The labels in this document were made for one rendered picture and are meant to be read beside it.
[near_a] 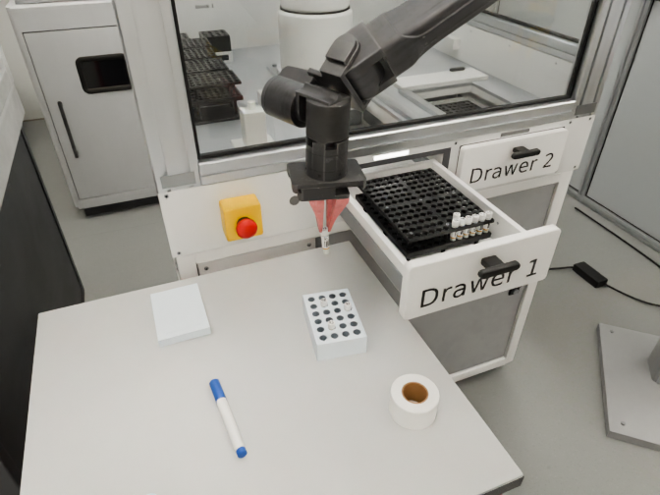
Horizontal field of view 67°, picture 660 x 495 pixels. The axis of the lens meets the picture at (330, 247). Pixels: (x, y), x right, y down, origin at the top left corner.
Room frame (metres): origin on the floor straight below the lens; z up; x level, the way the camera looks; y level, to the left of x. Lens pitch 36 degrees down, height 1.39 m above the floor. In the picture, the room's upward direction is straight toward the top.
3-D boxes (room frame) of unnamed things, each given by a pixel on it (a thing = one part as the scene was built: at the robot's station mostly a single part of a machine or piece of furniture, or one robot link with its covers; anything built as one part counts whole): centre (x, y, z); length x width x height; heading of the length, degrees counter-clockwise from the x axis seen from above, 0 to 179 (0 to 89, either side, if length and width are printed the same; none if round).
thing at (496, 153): (1.06, -0.42, 0.87); 0.29 x 0.02 x 0.11; 112
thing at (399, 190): (0.83, -0.18, 0.87); 0.22 x 0.18 x 0.06; 22
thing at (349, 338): (0.62, -0.01, 0.78); 0.12 x 0.08 x 0.04; 13
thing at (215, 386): (0.44, 0.15, 0.77); 0.14 x 0.02 x 0.02; 27
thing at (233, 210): (0.81, 0.17, 0.88); 0.07 x 0.05 x 0.07; 112
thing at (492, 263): (0.62, -0.26, 0.91); 0.07 x 0.04 x 0.01; 112
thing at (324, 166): (0.62, 0.00, 1.09); 0.10 x 0.07 x 0.07; 102
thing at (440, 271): (0.65, -0.25, 0.87); 0.29 x 0.02 x 0.11; 112
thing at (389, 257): (0.84, -0.17, 0.86); 0.40 x 0.26 x 0.06; 22
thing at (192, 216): (1.41, 0.01, 0.87); 1.02 x 0.95 x 0.14; 112
